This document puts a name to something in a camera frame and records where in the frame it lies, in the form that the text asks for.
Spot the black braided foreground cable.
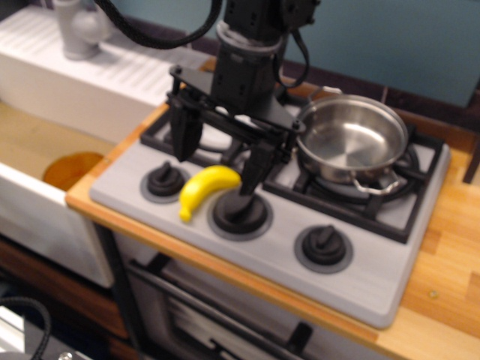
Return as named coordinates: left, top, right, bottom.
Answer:
left=0, top=296, right=52, bottom=360

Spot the toy oven door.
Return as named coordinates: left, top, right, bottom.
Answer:
left=112, top=230, right=376, bottom=360

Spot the grey toy stove top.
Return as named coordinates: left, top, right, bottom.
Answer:
left=90, top=111, right=451, bottom=328

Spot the black middle stove knob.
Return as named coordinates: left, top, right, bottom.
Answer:
left=208, top=190, right=273, bottom=242

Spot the white toy sink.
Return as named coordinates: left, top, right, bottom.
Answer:
left=1, top=5, right=207, bottom=288

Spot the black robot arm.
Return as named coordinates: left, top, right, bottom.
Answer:
left=167, top=1, right=319, bottom=196

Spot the black right burner grate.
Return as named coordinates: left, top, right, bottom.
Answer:
left=262, top=125, right=449, bottom=244

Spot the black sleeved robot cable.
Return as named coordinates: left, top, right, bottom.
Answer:
left=93, top=0, right=228, bottom=50

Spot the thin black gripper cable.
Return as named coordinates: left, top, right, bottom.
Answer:
left=275, top=25, right=312, bottom=102

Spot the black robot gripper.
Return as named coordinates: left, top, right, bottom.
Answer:
left=167, top=40, right=300, bottom=195

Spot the black burner grate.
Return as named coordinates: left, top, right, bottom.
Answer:
left=262, top=125, right=449, bottom=244
left=133, top=108, right=251, bottom=179

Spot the grey toy faucet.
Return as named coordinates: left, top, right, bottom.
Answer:
left=52, top=0, right=113, bottom=61

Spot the orange plastic bowl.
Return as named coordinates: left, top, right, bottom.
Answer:
left=42, top=151, right=104, bottom=191

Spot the black stove knob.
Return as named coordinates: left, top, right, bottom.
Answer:
left=294, top=225, right=354, bottom=275
left=140, top=161, right=190, bottom=204
left=208, top=190, right=273, bottom=242

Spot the black right stove knob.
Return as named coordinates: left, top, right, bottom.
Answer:
left=294, top=225, right=354, bottom=275

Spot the black left stove knob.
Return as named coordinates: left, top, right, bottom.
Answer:
left=140, top=161, right=190, bottom=204

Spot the black left burner grate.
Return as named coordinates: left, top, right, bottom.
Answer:
left=133, top=108, right=251, bottom=179

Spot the stainless steel pot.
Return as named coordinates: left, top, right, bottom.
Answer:
left=297, top=92, right=409, bottom=194

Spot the yellow toy banana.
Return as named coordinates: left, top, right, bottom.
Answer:
left=178, top=165, right=241, bottom=222

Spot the black oven door handle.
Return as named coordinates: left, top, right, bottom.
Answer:
left=127, top=251, right=314, bottom=360

